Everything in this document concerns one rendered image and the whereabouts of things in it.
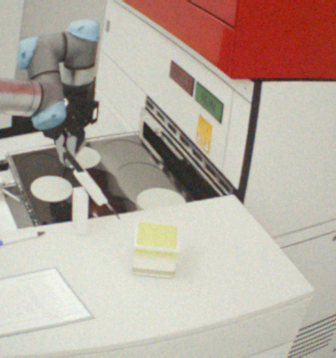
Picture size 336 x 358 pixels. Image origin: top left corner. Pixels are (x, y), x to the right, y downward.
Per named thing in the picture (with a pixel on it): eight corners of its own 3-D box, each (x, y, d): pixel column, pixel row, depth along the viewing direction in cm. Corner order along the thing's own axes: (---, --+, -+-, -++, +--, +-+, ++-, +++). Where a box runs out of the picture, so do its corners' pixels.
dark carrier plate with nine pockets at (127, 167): (136, 136, 177) (137, 133, 177) (202, 215, 151) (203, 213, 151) (10, 157, 163) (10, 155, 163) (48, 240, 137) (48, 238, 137)
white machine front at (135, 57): (102, 90, 216) (117, -16, 195) (233, 248, 155) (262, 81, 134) (92, 91, 215) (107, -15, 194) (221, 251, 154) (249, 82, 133)
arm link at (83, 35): (62, 20, 144) (95, 16, 147) (56, 61, 150) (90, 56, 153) (70, 30, 138) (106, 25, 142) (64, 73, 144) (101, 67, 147)
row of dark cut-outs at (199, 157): (147, 103, 181) (147, 95, 180) (232, 199, 148) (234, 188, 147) (144, 104, 181) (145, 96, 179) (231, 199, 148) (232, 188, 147)
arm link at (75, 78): (82, 73, 144) (54, 66, 147) (80, 91, 147) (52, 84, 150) (102, 62, 150) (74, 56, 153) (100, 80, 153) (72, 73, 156)
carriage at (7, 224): (-7, 176, 163) (-7, 166, 161) (30, 268, 135) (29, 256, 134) (-32, 181, 159) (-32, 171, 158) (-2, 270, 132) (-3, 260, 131)
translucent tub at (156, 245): (175, 254, 127) (180, 224, 124) (175, 280, 121) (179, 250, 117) (133, 250, 127) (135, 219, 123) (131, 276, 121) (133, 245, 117)
